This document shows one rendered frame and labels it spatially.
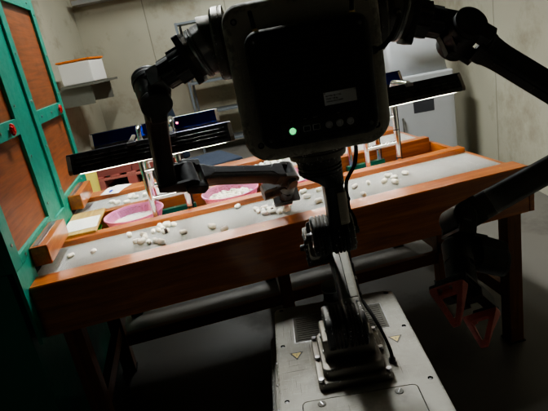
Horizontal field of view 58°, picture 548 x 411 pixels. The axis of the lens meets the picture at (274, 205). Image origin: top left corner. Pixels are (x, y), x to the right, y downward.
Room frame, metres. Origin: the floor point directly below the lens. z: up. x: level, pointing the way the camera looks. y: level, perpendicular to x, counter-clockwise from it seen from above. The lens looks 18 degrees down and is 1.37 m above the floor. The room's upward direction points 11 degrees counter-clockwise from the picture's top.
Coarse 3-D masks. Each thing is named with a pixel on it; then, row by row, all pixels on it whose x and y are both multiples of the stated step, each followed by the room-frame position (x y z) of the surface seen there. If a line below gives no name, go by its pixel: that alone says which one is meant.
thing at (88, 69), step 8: (96, 56) 6.46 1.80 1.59; (56, 64) 6.20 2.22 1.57; (64, 64) 6.21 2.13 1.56; (72, 64) 6.20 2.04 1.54; (80, 64) 6.20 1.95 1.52; (88, 64) 6.19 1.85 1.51; (96, 64) 6.41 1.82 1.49; (64, 72) 6.21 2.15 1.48; (72, 72) 6.20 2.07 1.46; (80, 72) 6.20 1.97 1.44; (88, 72) 6.19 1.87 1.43; (96, 72) 6.34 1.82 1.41; (104, 72) 6.62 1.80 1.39; (64, 80) 6.21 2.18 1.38; (72, 80) 6.21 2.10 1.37; (80, 80) 6.20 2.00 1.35; (88, 80) 6.19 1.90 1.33; (96, 80) 6.28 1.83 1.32
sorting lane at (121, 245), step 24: (408, 168) 2.08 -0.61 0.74; (432, 168) 2.01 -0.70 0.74; (456, 168) 1.95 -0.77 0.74; (480, 168) 1.89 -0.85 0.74; (312, 192) 1.99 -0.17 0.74; (216, 216) 1.92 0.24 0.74; (240, 216) 1.86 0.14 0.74; (264, 216) 1.80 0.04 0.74; (96, 240) 1.90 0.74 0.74; (120, 240) 1.85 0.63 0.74; (168, 240) 1.74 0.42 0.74; (72, 264) 1.68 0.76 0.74
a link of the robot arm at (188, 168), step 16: (144, 96) 1.17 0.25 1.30; (160, 96) 1.18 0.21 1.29; (144, 112) 1.19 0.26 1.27; (160, 112) 1.21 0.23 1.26; (160, 128) 1.28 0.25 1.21; (160, 144) 1.32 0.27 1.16; (160, 160) 1.36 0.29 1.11; (160, 176) 1.40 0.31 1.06; (176, 176) 1.51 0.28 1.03; (192, 176) 1.46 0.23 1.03; (160, 192) 1.43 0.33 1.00
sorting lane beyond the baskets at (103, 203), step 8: (384, 136) 2.79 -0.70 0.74; (392, 136) 2.75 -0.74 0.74; (400, 136) 2.71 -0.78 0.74; (408, 136) 2.68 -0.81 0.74; (360, 144) 2.70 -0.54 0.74; (288, 160) 2.66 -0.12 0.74; (136, 192) 2.58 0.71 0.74; (104, 200) 2.55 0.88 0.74; (120, 200) 2.49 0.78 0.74; (136, 200) 2.42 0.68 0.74; (88, 208) 2.45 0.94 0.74; (96, 208) 2.41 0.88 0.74
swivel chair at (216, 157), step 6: (168, 114) 3.84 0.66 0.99; (174, 114) 3.86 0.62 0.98; (186, 156) 3.86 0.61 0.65; (198, 156) 4.21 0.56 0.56; (204, 156) 4.16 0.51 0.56; (210, 156) 4.10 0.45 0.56; (216, 156) 4.06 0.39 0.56; (222, 156) 4.01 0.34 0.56; (228, 156) 3.96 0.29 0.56; (234, 156) 3.92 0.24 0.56; (240, 156) 3.89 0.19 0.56; (204, 162) 3.89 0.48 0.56; (210, 162) 3.84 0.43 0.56; (216, 162) 3.80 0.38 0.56; (222, 162) 3.80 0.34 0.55
